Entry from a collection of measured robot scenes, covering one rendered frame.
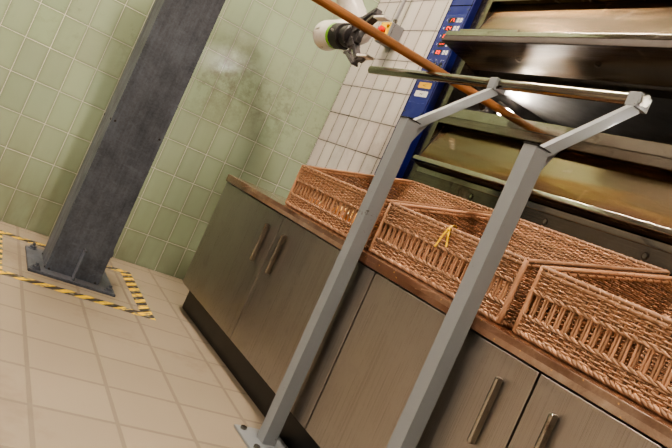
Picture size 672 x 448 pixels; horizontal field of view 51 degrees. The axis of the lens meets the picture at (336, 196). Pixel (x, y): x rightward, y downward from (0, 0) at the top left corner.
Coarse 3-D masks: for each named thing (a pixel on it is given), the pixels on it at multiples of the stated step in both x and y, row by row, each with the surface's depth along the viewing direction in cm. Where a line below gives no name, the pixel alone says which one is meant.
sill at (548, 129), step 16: (464, 112) 265; (480, 112) 257; (512, 128) 240; (528, 128) 234; (544, 128) 228; (560, 128) 222; (608, 144) 204; (624, 144) 200; (640, 144) 195; (656, 144) 191
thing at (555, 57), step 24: (456, 48) 266; (480, 48) 253; (504, 48) 241; (528, 48) 230; (552, 48) 219; (576, 48) 210; (600, 48) 202; (624, 48) 194; (648, 48) 187; (504, 72) 261; (528, 72) 248; (552, 72) 237; (576, 72) 226; (600, 72) 216; (624, 72) 207; (648, 72) 199
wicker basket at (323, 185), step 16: (304, 176) 242; (320, 176) 232; (336, 176) 253; (352, 176) 256; (368, 176) 258; (304, 192) 238; (320, 192) 229; (336, 192) 222; (352, 192) 214; (400, 192) 268; (416, 192) 263; (432, 192) 257; (304, 208) 234; (320, 208) 225; (336, 208) 218; (352, 208) 211; (384, 208) 200; (448, 208) 211; (480, 208) 234; (336, 224) 214
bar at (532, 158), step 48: (480, 96) 194; (576, 96) 170; (624, 96) 158; (528, 144) 144; (384, 192) 185; (528, 192) 144; (480, 240) 146; (336, 288) 185; (480, 288) 143; (288, 384) 184; (432, 384) 143; (240, 432) 186
